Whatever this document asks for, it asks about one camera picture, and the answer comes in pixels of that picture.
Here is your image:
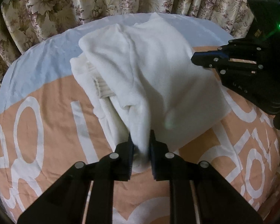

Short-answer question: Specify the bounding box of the white knit sweater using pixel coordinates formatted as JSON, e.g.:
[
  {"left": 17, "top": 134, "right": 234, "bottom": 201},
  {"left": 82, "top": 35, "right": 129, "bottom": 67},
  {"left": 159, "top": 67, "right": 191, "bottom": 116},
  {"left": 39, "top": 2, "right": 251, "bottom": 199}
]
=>
[{"left": 70, "top": 13, "right": 231, "bottom": 172}]

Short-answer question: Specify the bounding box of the orange blue white bed blanket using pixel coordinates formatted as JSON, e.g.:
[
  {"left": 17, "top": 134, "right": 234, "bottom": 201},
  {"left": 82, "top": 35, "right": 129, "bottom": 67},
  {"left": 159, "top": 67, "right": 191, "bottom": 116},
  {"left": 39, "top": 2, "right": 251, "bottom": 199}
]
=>
[{"left": 0, "top": 14, "right": 280, "bottom": 221}]

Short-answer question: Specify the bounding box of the floral beige curtain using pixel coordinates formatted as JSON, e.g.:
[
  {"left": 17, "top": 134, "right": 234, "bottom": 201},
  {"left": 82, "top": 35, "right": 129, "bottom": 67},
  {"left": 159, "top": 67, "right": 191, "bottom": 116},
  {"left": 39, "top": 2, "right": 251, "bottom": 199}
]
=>
[{"left": 0, "top": 0, "right": 253, "bottom": 86}]

